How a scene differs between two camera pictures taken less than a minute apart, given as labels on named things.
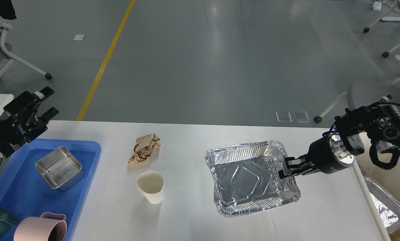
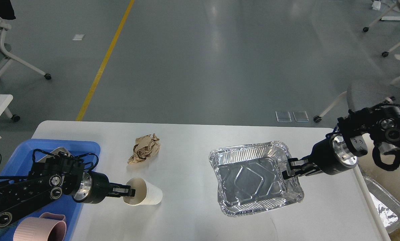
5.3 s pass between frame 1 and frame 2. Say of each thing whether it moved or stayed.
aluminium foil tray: stayed
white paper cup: moved
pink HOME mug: stayed
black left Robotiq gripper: moved
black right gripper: stayed
